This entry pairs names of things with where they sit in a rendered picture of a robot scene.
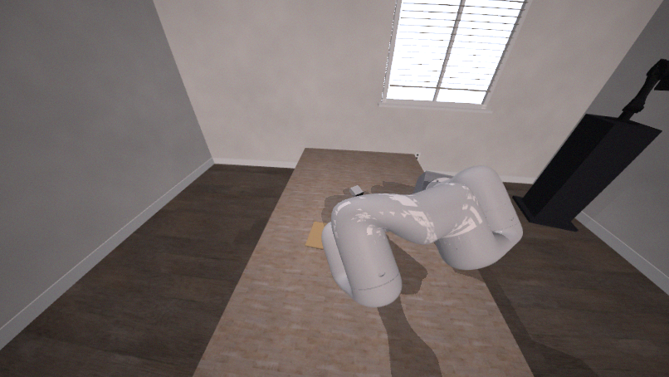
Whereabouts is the tan flat mat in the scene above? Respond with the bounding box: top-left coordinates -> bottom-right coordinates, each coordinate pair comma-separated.
305,222 -> 327,249

